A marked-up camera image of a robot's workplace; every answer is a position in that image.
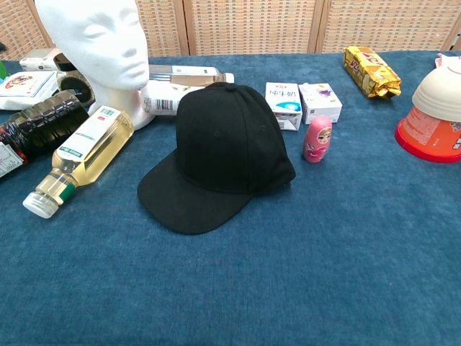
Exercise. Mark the black baseball cap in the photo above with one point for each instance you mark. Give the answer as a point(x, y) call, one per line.
point(223, 155)

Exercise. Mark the blue white milk carton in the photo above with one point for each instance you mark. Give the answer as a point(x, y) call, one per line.
point(284, 101)

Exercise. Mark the pink nesting doll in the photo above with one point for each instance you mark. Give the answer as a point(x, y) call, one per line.
point(317, 140)

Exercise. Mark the white bottle yellow cap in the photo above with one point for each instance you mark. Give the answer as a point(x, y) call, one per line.
point(162, 101)

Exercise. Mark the clear bottle brown label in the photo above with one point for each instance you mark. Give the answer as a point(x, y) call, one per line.
point(191, 74)

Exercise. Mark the blue table cloth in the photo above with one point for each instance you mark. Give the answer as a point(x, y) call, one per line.
point(230, 281)

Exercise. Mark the purple white small carton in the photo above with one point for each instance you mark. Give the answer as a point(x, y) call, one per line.
point(320, 102)

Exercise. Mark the pale yellow liquid bottle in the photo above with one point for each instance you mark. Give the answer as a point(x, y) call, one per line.
point(90, 144)

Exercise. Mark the woven bamboo folding screen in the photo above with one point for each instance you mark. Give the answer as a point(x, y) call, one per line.
point(252, 25)

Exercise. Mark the gold foil snack pack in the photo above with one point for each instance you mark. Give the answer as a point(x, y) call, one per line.
point(371, 72)

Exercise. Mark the white foam mannequin head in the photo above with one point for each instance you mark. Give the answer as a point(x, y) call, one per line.
point(101, 47)

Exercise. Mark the dark sauce bottle cartoon label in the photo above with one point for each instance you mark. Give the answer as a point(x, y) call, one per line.
point(43, 126)

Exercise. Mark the red instant noodle cup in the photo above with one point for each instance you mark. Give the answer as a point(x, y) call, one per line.
point(428, 137)

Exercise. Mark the white printed food bag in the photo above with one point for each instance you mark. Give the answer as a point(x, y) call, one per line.
point(25, 90)

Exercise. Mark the cream upturned bowl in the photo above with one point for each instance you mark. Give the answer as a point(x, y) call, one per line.
point(441, 93)

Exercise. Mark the green cylindrical chip can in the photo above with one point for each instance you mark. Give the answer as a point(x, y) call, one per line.
point(3, 70)

